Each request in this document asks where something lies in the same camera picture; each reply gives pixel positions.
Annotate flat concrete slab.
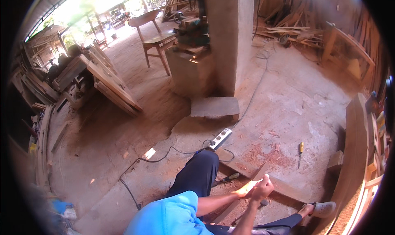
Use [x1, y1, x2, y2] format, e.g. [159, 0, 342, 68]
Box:
[190, 96, 240, 119]

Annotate person's legs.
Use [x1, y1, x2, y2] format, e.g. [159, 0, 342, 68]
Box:
[166, 150, 336, 235]

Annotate cluttered wooden workbench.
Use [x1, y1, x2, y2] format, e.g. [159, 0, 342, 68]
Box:
[19, 44, 94, 110]

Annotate wooden frame table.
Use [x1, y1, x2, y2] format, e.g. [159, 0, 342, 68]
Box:
[320, 21, 376, 89]

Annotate stack of wooden boards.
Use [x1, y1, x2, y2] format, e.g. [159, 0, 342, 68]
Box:
[86, 44, 143, 118]

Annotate black power cable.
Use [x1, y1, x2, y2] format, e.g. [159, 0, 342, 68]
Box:
[119, 139, 236, 211]

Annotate curved brown wooden piece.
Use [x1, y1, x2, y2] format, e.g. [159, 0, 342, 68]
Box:
[212, 162, 270, 225]

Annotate long wooden floor plank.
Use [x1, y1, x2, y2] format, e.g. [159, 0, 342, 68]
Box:
[215, 148, 310, 204]

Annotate wooden chair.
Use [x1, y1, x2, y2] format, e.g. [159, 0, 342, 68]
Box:
[128, 10, 179, 77]

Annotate large curved wooden panel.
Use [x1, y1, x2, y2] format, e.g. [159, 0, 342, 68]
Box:
[312, 93, 371, 235]

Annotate person's body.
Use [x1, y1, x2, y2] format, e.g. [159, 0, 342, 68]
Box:
[123, 190, 214, 235]

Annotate concrete pillar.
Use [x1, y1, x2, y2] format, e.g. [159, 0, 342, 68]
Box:
[205, 0, 255, 97]

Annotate yellow handled screwdriver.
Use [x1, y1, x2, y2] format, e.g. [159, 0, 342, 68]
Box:
[297, 142, 305, 169]

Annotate green drill press machine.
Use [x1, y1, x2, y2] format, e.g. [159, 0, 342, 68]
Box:
[175, 0, 225, 49]

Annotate concrete machine base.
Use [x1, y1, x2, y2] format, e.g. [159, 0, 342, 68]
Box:
[165, 46, 215, 99]

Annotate cluttered tool shelf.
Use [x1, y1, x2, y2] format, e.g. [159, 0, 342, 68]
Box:
[365, 76, 394, 186]

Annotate small wooden block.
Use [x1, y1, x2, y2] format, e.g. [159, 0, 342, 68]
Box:
[326, 150, 344, 171]

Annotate blue plastic item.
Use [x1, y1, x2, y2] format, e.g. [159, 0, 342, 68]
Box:
[51, 199, 78, 221]

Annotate person's right hand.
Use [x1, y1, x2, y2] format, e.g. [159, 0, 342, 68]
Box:
[250, 173, 275, 203]

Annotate person's left hand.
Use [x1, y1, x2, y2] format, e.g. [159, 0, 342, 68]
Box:
[233, 179, 263, 200]

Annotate pile of scrap wood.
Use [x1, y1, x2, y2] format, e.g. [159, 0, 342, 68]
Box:
[253, 0, 325, 48]

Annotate black handled chisel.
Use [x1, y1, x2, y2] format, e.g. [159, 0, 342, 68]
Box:
[212, 173, 240, 187]

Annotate grey power cable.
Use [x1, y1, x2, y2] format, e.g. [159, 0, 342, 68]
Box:
[230, 48, 271, 130]

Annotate white power strip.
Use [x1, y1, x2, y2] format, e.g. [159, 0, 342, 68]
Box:
[209, 128, 232, 151]

